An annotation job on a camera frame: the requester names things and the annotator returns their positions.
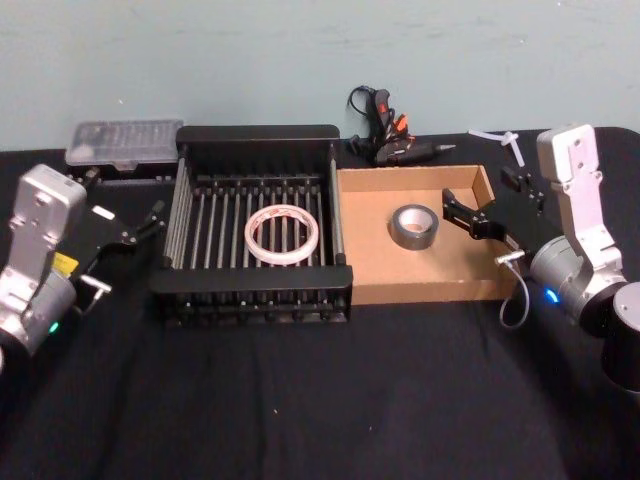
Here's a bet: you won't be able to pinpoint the thin wrist cable with plug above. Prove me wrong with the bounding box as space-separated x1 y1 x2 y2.
493 249 532 330
72 273 114 316

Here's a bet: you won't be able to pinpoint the white tape roll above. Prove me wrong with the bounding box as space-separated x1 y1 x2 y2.
243 203 320 265

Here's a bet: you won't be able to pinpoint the black rack with steel bars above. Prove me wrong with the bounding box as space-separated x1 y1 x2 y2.
148 123 354 329

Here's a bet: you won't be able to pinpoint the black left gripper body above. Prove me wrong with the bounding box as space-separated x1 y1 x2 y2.
49 202 139 286

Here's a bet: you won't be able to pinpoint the clear plastic case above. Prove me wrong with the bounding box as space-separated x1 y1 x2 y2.
63 118 185 187

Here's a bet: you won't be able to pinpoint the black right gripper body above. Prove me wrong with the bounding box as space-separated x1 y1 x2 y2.
481 188 566 259

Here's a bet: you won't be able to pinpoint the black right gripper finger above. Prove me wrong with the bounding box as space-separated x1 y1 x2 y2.
500 166 546 212
441 187 497 242

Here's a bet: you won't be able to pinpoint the shallow brown cardboard tray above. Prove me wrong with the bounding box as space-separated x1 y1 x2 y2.
337 164 519 306

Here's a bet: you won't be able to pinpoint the small white three-armed plastic piece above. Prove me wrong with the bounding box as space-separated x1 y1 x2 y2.
467 128 527 169

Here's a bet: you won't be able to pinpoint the black table cloth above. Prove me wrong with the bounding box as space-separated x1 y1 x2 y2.
0 124 640 480

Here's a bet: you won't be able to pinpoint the silver tape roll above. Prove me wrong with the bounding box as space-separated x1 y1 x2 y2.
388 203 440 250

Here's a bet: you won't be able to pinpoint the black corded tool orange parts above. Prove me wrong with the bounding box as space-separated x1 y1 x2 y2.
344 85 457 167

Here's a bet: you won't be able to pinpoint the plain pale wall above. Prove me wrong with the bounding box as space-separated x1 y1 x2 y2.
0 0 640 152

